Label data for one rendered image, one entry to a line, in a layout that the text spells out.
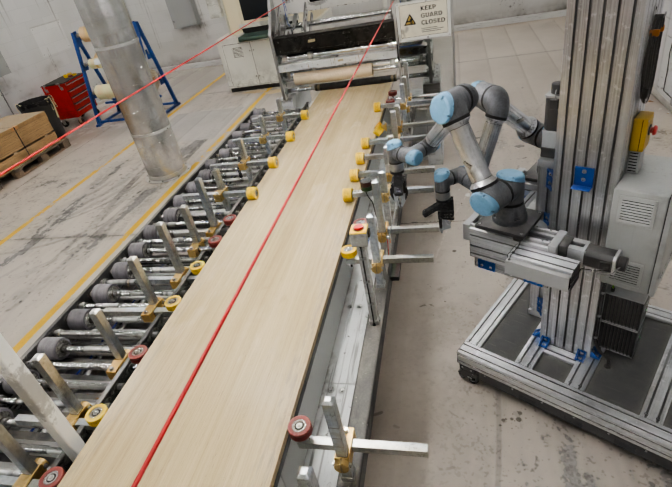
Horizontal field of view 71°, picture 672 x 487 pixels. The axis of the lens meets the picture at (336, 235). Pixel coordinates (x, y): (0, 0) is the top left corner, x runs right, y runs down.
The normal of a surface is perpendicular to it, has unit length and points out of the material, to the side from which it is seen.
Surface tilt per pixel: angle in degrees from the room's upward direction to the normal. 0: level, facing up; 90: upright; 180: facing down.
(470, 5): 90
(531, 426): 0
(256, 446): 0
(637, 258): 90
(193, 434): 0
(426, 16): 90
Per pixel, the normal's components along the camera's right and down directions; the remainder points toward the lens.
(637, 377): -0.17, -0.83
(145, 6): -0.19, 0.56
